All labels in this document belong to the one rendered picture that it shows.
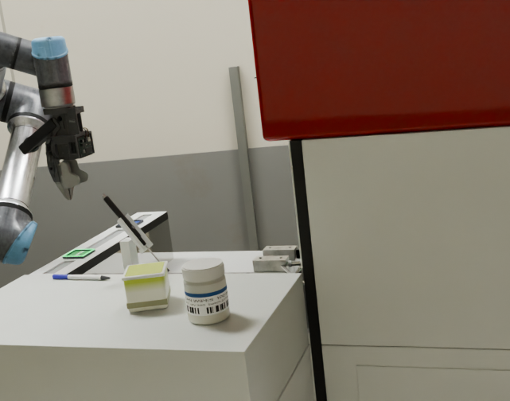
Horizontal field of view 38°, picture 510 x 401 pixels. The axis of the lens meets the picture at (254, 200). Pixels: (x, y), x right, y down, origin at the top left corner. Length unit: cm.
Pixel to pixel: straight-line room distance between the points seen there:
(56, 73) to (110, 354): 71
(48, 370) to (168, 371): 22
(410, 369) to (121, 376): 55
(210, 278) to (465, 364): 51
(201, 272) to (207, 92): 235
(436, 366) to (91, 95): 257
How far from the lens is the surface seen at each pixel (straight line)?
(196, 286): 120
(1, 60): 179
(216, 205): 357
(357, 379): 148
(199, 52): 349
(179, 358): 116
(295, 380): 138
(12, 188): 199
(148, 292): 132
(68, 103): 169
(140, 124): 360
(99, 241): 189
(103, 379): 124
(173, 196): 361
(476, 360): 143
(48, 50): 169
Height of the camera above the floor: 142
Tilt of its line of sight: 13 degrees down
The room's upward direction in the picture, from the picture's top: 7 degrees counter-clockwise
